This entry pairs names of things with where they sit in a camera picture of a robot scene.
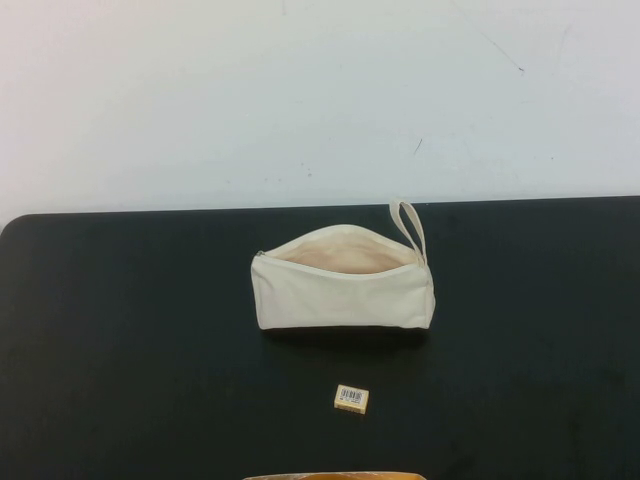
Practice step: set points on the cream fabric pencil case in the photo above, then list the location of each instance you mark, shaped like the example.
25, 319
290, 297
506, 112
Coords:
340, 305

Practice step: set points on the yellow flat object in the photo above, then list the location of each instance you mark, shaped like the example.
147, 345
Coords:
330, 476

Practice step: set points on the small yellow eraser with barcode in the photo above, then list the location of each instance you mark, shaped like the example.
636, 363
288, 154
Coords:
351, 398

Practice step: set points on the black table mat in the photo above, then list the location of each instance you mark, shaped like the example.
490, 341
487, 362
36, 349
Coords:
125, 325

